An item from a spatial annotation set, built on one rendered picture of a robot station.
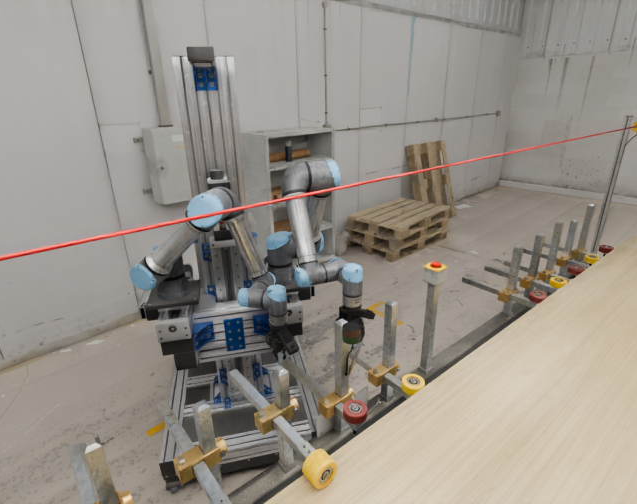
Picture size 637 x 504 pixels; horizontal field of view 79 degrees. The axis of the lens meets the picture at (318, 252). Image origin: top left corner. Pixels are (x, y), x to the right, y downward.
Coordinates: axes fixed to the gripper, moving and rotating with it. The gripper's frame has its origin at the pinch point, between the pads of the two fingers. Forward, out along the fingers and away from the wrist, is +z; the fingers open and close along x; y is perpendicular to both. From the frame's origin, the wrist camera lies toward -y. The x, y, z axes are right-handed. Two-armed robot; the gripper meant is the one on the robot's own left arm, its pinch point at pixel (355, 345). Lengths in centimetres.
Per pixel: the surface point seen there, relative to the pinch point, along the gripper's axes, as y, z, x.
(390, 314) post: -6.2, -17.5, 11.9
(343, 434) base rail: 18.3, 23.5, 13.4
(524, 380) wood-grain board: -35, 3, 51
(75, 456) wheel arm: 96, -2, -10
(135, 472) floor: 77, 94, -88
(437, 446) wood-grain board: 12.7, 3.4, 48.1
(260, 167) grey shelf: -95, -32, -226
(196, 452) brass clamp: 70, -3, 11
